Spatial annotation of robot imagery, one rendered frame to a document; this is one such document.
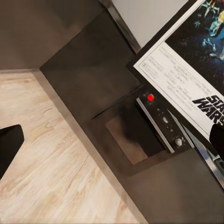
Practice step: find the poster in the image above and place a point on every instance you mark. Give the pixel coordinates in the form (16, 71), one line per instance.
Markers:
(183, 67)

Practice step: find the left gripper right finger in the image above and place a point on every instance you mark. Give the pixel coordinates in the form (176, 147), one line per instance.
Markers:
(217, 139)

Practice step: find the oven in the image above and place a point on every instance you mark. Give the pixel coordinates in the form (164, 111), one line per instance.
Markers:
(141, 131)

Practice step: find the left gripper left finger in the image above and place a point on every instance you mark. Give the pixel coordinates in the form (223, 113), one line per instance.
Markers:
(11, 139)

